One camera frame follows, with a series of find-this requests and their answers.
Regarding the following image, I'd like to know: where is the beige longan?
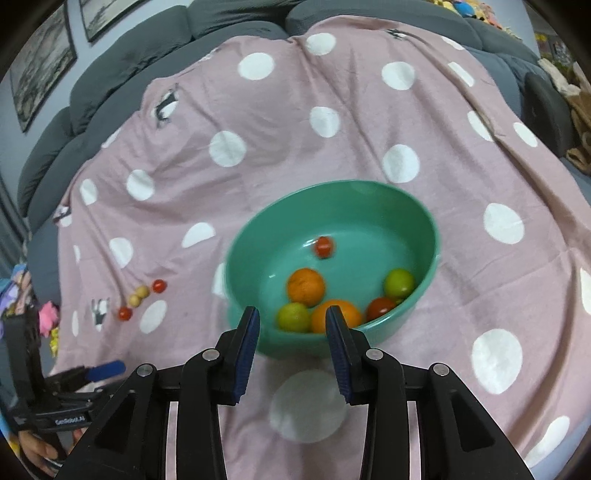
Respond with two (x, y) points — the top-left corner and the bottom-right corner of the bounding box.
(128, 294), (141, 308)
(135, 285), (150, 299)

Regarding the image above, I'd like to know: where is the orange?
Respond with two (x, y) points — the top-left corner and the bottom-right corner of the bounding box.
(311, 299), (365, 334)
(287, 268), (325, 308)

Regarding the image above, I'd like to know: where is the framed picture right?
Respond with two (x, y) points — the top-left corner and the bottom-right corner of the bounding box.
(79, 0), (145, 43)

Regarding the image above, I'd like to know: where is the yellow-green fruit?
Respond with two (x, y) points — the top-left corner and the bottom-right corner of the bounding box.
(383, 268), (416, 300)

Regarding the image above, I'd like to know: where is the cherry tomato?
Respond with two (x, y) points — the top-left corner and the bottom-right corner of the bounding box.
(314, 236), (335, 259)
(117, 306), (133, 321)
(151, 279), (167, 294)

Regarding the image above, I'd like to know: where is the beige longan left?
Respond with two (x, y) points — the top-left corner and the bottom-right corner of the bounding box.
(128, 294), (141, 308)

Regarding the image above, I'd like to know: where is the left hand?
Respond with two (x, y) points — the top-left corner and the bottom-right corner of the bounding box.
(18, 431), (59, 479)

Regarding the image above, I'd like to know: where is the green plastic bowl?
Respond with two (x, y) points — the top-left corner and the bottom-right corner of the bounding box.
(223, 180), (440, 359)

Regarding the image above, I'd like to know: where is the framed picture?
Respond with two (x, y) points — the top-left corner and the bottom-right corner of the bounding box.
(79, 0), (145, 43)
(9, 1), (77, 132)

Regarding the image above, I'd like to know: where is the pile of colourful clothes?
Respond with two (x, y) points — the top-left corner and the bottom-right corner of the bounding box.
(1, 264), (34, 318)

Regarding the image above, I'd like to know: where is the beige longan right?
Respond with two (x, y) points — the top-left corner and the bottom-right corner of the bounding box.
(135, 285), (150, 299)

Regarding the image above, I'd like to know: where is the green mango-like fruit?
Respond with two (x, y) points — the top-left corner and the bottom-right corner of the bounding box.
(276, 302), (311, 333)

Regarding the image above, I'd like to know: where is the grey sofa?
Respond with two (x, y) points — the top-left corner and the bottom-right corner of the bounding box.
(17, 1), (581, 305)

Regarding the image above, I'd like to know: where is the large red tomato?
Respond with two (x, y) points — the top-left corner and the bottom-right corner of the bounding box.
(366, 297), (397, 322)

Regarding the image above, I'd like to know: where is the pink plush toy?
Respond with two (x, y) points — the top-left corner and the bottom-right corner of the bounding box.
(38, 301), (60, 338)

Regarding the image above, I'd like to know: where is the framed picture left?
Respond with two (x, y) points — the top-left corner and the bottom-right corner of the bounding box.
(9, 1), (77, 132)

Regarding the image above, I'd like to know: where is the pink polka dot blanket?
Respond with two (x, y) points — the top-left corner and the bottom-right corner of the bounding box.
(56, 17), (590, 471)

